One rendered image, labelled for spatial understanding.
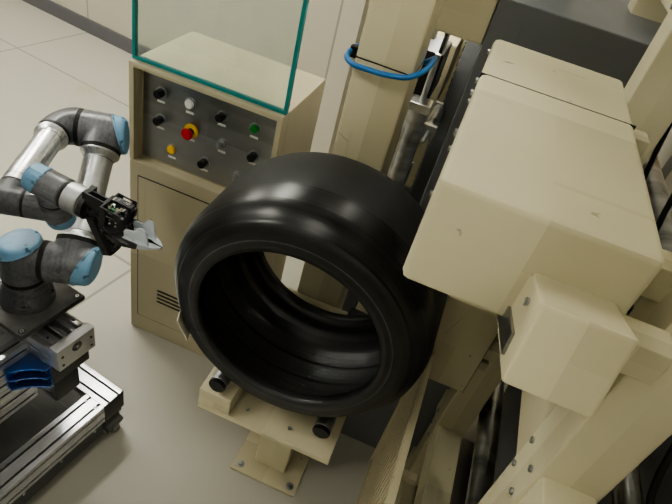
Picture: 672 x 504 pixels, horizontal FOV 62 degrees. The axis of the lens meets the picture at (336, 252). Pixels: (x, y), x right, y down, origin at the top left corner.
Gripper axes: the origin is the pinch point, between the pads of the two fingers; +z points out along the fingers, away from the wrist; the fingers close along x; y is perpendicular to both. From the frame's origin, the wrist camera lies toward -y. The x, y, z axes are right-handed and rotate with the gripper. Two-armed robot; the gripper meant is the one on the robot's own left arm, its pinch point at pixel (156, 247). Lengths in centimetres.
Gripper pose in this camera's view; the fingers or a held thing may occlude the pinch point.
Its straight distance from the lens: 141.8
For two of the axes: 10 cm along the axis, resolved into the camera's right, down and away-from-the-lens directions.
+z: 8.9, 4.6, -0.4
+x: 3.2, -5.5, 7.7
